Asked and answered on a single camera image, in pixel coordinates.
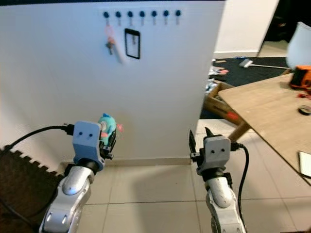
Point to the cardboard box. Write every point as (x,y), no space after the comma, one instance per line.
(221,109)

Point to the blue wall hook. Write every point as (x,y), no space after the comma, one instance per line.
(130,14)
(165,13)
(118,15)
(142,14)
(154,14)
(106,15)
(178,13)

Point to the orange and black tool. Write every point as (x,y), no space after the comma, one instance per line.
(301,77)

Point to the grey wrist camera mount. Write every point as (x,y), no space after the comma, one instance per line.
(217,151)
(87,141)

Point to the black rug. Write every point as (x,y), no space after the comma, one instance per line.
(257,76)

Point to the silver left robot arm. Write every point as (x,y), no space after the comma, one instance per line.
(68,199)

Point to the dark brown foam mat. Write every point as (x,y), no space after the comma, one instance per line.
(24,184)

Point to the small black round object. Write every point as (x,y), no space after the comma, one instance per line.
(304,110)

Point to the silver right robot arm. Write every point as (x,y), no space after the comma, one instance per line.
(221,199)

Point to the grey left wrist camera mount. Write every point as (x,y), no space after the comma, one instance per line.
(87,141)

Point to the black rectangular frame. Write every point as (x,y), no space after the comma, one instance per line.
(132,30)

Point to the wooden table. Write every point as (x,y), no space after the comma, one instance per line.
(262,107)

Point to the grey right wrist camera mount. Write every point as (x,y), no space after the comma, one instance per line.
(217,151)

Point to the white floor mop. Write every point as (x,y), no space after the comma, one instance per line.
(246,62)

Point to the white flat item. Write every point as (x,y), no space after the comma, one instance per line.
(305,164)

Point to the small red clutter item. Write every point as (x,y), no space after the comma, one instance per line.
(216,72)

